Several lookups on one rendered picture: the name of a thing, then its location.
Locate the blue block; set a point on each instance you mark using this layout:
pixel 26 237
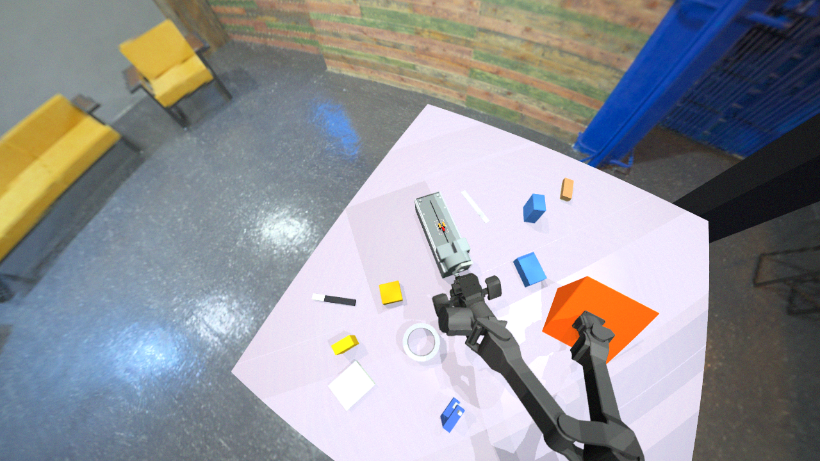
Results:
pixel 534 208
pixel 529 269

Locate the blue c-clamp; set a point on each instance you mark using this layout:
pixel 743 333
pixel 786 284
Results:
pixel 451 415

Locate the yellow block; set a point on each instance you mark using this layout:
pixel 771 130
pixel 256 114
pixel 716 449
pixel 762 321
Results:
pixel 390 292
pixel 345 344

